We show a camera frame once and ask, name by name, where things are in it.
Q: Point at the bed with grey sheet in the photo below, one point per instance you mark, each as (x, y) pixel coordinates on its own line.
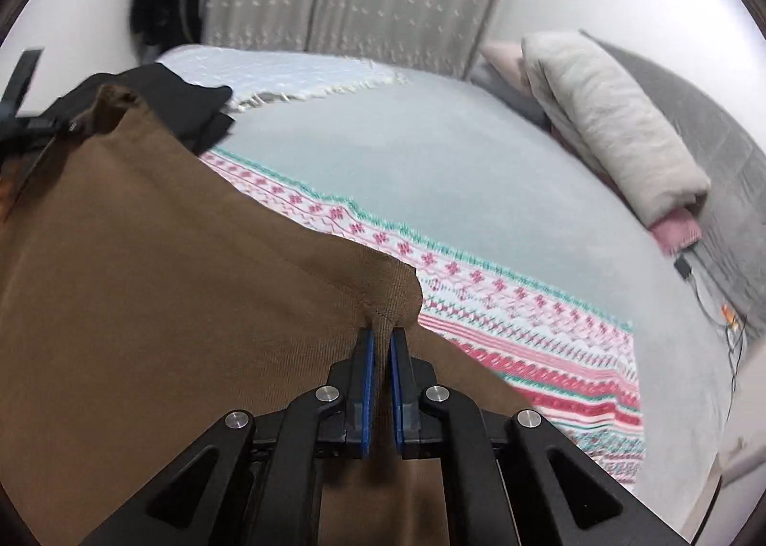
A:
(449, 175)

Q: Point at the pink folded cloth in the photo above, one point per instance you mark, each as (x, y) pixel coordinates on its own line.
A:
(676, 232)

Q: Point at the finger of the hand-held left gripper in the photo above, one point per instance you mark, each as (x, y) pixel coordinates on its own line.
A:
(24, 127)

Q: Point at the patterned knit blanket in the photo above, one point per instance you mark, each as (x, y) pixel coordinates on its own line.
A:
(538, 342)

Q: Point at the black charger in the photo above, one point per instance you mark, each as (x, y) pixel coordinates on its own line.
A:
(684, 269)

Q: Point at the white pillow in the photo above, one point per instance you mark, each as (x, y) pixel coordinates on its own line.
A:
(604, 115)

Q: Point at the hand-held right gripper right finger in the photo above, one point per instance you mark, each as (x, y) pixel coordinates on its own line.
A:
(398, 396)

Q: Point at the grey pillow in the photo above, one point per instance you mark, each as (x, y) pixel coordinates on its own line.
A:
(514, 103)

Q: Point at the pink pillow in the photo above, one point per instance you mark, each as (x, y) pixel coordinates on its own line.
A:
(502, 64)

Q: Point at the grey padded headboard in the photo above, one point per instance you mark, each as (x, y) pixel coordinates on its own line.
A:
(718, 133)

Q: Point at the white lace cloth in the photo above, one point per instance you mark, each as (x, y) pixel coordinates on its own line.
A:
(269, 73)

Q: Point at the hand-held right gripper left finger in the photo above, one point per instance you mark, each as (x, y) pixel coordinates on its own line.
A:
(365, 396)

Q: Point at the black garment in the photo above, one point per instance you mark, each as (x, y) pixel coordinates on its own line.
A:
(173, 103)

